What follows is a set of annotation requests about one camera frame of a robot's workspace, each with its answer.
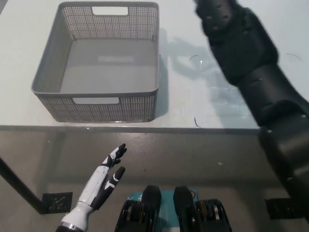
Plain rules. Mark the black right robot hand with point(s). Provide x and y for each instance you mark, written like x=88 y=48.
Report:
x=236 y=41

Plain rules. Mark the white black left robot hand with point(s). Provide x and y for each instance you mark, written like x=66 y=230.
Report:
x=101 y=181

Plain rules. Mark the black floor foot plate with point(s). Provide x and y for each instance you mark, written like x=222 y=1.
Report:
x=277 y=207
x=58 y=202

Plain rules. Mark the black table leg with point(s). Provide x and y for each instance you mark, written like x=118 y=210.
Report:
x=21 y=186

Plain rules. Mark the grey perforated plastic basket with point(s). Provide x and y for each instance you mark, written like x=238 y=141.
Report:
x=101 y=70

